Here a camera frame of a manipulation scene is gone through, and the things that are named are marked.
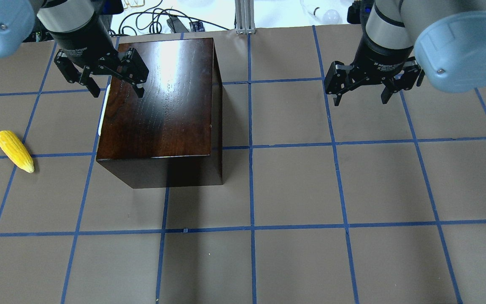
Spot black power adapter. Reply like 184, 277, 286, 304
167, 15, 190, 33

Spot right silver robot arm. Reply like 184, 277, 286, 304
324, 0, 486, 106

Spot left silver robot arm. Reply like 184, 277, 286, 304
0, 0, 150, 98

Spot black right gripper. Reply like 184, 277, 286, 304
324, 33, 425, 106

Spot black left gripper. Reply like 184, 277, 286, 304
49, 16, 150, 98

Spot aluminium frame post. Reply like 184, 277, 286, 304
235, 0, 256, 35

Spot white light bulb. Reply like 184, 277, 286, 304
300, 0, 343, 25

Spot yellow corn cob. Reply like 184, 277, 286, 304
0, 130, 35, 173

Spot dark wooden drawer cabinet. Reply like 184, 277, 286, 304
96, 37, 223, 189

